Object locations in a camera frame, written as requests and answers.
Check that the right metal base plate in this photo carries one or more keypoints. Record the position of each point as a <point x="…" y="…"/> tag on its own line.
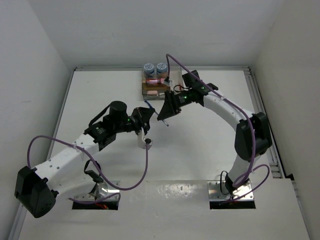
<point x="217" y="192"/>

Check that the pink cap glue stick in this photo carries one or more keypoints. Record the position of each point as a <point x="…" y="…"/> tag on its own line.
<point x="154" y="81"/>

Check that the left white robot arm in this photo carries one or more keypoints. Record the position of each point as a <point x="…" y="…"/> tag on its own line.
<point x="73" y="173"/>

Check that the metal base plate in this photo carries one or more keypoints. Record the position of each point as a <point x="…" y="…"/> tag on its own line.
<point x="217" y="192"/>
<point x="101" y="190"/>

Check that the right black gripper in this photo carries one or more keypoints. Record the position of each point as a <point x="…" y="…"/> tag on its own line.
<point x="170" y="107"/>

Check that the transparent tiered desk organizer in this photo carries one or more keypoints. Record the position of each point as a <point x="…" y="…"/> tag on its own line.
<point x="161" y="88"/>

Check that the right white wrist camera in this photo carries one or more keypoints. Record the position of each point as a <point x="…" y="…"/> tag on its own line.
<point x="167" y="81"/>

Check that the blue tape roll stack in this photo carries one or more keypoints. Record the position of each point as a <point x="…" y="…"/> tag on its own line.
<point x="148" y="70"/>

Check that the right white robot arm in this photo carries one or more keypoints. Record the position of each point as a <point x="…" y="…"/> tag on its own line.
<point x="252" y="132"/>

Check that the blue ballpoint pen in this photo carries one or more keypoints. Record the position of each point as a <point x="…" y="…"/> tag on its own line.
<point x="151" y="107"/>

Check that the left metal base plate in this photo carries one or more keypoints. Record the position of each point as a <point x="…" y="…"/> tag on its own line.
<point x="101" y="190"/>

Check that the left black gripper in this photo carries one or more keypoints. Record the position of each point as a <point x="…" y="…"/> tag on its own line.
<point x="142" y="114"/>

